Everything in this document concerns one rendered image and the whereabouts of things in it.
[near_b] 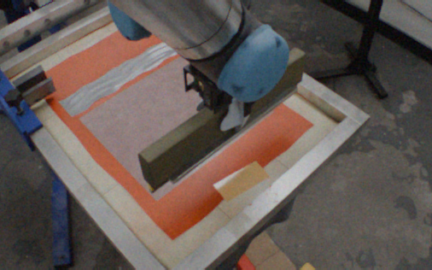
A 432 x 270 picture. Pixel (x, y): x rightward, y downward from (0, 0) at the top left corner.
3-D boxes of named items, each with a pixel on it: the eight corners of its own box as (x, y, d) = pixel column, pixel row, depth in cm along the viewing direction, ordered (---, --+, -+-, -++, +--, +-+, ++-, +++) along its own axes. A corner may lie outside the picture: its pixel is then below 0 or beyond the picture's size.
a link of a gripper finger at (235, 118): (216, 143, 74) (209, 102, 67) (240, 126, 76) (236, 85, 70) (229, 152, 72) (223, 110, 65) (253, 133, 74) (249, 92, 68)
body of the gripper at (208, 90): (183, 93, 68) (178, 33, 59) (222, 69, 72) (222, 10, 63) (216, 119, 65) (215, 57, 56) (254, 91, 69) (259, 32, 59)
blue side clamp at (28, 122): (49, 140, 92) (40, 120, 87) (32, 152, 90) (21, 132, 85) (4, 79, 106) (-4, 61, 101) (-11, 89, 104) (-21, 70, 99)
